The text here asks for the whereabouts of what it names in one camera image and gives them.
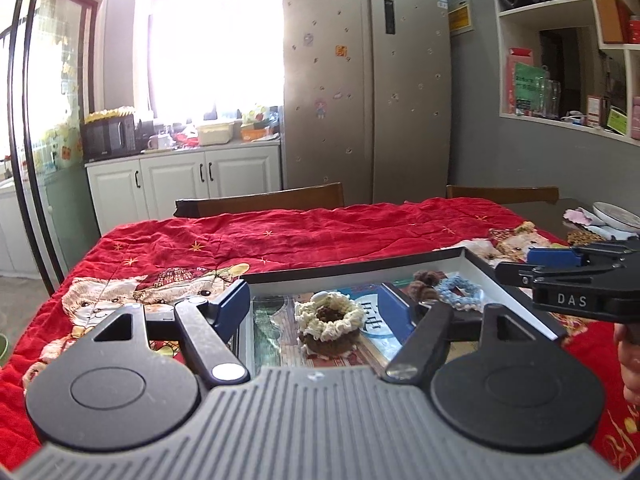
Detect dark brown fuzzy scrunchie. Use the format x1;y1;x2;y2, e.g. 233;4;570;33
407;270;446;304

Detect light blue scrunchie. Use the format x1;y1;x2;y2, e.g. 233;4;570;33
435;274;485;312

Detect brown patterned scrunchie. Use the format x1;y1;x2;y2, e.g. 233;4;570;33
298;307;360;359

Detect person's right hand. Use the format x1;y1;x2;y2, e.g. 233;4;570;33
614;324;640;405

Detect brown beaded trivet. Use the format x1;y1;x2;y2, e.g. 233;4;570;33
566;230;605;246

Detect pink paper wrapper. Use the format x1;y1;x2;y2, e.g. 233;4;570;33
563;207;605;226

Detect black shallow box tray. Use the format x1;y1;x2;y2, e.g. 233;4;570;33
234;246;567;374

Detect white plate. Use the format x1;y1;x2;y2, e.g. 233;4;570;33
592;202;640;234

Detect dark wooden chair right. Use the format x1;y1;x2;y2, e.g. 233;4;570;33
446;184;560;204

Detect dark wooden chair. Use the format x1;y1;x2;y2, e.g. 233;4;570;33
174;182;344;219
446;184;560;204

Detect dark wooden chair left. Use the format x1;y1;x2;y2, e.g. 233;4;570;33
174;182;344;219

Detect red bear print quilt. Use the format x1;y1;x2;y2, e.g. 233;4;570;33
0;196;640;473

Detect white kitchen cabinet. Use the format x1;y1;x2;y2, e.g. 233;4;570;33
86;138;282;234

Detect green paper sign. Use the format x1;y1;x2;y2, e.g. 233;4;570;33
514;63;549;116

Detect white plastic container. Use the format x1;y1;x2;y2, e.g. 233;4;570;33
195;122;235;146

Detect white mug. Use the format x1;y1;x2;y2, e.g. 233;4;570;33
148;133;175;150

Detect black microwave oven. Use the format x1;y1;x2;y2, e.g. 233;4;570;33
80;114;139;162

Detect silver double door refrigerator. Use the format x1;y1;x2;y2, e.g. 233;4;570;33
281;0;451;204

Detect white wall shelf unit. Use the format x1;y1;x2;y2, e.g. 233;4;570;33
495;0;639;145

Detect yellow wall sign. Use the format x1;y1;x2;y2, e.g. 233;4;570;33
448;0;474;36

